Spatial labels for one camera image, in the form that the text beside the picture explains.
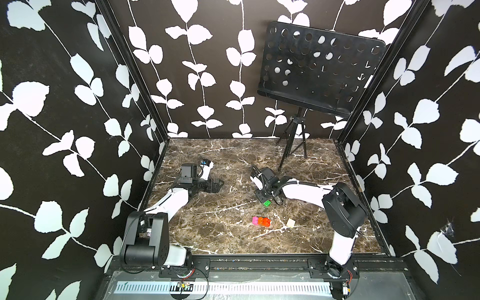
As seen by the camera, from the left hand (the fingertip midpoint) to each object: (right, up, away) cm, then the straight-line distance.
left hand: (217, 178), depth 90 cm
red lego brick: (+24, -20, -6) cm, 31 cm away
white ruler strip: (-8, -41, -18) cm, 45 cm away
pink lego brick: (+19, -19, -6) cm, 27 cm away
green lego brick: (+25, -13, 0) cm, 28 cm away
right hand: (+20, -8, +3) cm, 22 cm away
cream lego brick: (+35, -21, -4) cm, 41 cm away
